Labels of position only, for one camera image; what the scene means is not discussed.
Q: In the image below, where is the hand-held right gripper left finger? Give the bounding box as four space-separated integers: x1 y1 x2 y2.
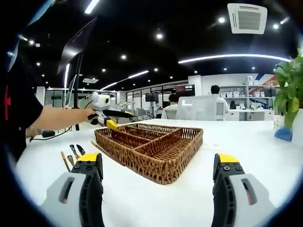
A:
40 152 106 227

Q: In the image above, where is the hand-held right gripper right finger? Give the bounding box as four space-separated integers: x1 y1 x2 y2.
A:
212 153 276 227

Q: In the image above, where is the brown wooden chopstick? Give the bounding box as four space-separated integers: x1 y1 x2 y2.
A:
61 151 71 173
90 140 113 158

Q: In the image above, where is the brown wicker storage slots tray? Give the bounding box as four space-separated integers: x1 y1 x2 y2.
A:
94 122 204 185

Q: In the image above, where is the white storage shelf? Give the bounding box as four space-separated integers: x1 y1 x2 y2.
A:
219 75 280 112

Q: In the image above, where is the person's left hand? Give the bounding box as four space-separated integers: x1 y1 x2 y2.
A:
79 107 97 122

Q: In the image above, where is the black light stand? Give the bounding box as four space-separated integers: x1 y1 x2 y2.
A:
58 16 98 131

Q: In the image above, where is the black screen on stand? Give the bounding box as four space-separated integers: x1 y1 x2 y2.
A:
144 93 159 103

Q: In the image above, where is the long ceiling light strip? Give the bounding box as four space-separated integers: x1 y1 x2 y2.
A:
177 53 291 64
100 70 150 92

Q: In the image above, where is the white monitor back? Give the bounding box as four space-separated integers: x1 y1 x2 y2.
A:
175 96 225 122

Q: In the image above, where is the blue packet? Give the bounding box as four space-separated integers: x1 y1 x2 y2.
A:
274 127 294 142

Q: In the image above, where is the group of ceiling spotlights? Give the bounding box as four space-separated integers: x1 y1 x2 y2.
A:
28 16 288 80

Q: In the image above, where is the potted green plant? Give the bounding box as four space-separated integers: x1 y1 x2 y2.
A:
274 48 303 148

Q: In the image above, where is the white ceiling air vent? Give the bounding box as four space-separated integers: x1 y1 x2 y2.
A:
227 2 268 35

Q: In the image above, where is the dark wall screen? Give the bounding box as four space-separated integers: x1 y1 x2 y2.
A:
175 84 196 97

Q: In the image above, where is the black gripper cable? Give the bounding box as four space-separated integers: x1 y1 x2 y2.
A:
29 124 80 142

